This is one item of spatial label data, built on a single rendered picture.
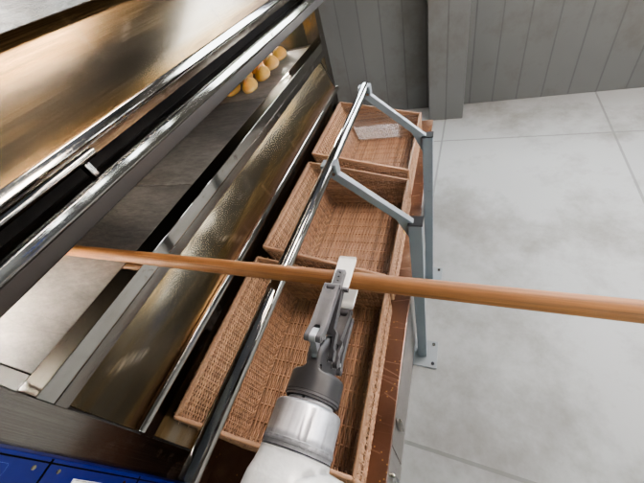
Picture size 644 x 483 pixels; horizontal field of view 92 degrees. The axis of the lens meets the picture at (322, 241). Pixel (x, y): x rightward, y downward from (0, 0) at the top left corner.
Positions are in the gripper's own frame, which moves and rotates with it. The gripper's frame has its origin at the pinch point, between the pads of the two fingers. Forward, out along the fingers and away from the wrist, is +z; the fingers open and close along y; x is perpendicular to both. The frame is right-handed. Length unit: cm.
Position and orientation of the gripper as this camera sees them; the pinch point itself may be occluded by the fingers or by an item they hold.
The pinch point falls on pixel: (346, 281)
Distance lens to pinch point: 54.5
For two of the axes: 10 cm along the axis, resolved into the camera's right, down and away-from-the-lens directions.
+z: 2.9, -7.4, 6.0
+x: 9.2, 0.5, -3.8
